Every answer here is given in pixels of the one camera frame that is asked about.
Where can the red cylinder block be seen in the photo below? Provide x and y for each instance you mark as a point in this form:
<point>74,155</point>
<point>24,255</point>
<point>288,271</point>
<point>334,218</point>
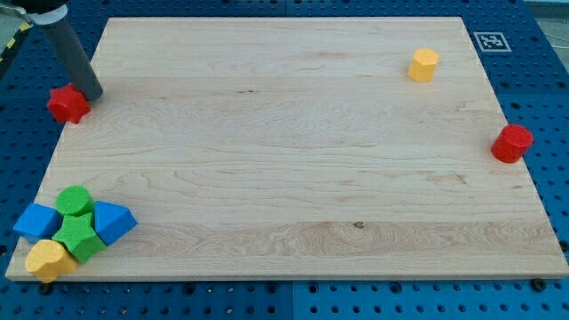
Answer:
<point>512,143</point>

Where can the black robot arm end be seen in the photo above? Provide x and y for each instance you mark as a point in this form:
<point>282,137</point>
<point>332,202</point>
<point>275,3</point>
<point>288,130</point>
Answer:
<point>38,6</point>

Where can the yellow heart block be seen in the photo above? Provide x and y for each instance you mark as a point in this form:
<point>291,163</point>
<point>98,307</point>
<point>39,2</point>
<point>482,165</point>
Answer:
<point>47,260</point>

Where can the light wooden board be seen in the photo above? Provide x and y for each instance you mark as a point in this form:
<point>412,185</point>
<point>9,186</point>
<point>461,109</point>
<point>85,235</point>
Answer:
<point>299,148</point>

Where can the blue triangular prism block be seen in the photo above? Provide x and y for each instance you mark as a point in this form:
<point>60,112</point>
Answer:
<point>112,221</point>

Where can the yellow hexagon block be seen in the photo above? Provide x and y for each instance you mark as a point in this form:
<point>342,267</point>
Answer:
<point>423,65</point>

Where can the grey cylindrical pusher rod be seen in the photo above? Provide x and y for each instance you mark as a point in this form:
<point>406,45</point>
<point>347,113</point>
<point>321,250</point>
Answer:
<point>65,43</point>

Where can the green cylinder block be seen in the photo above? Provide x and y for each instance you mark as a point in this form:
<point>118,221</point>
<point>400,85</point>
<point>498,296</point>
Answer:
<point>74,201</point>

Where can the green star block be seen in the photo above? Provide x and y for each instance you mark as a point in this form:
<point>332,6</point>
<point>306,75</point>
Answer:
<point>79,237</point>

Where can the white fiducial marker tag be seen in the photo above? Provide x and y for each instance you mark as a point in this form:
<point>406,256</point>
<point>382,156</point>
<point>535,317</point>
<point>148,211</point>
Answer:
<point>490,41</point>

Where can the blue cube block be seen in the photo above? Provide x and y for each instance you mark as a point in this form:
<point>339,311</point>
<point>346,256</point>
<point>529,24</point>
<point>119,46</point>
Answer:
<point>37,222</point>

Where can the red star block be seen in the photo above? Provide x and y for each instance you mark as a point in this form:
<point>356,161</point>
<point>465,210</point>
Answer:
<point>67,104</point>

